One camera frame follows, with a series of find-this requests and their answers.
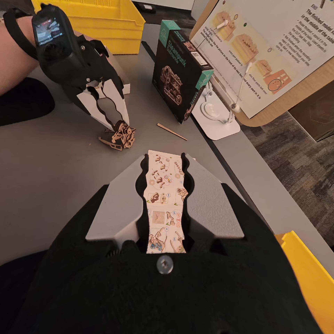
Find wooden gear model assembly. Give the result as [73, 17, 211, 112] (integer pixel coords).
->
[98, 120, 137, 152]

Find thin wooden stick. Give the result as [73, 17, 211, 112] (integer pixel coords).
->
[157, 123, 188, 141]

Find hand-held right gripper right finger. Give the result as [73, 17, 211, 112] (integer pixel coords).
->
[181, 153, 245, 253]

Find stacked yellow plastic bins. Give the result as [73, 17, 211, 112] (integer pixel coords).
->
[31, 0, 146, 55]

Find white document stand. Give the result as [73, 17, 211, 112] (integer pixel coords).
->
[191, 22, 253, 141]

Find person's left forearm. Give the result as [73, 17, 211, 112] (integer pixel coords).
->
[0, 16, 39, 96]

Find brown cardboard box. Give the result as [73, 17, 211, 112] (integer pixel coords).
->
[288, 81, 334, 142]

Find yellow plastic bin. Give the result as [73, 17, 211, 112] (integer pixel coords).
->
[274, 230, 334, 334]

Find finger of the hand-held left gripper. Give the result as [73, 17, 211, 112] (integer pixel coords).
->
[76, 87, 116, 131]
[100, 78, 130, 126]

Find illustrated instruction booklet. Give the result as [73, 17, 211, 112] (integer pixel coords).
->
[146, 149, 196, 254]

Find black model kit box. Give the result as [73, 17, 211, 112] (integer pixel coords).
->
[152, 19, 214, 124]

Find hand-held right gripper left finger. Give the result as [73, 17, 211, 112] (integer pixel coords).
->
[86, 154, 151, 253]

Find white flat box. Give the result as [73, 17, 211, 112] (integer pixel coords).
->
[94, 44, 131, 99]

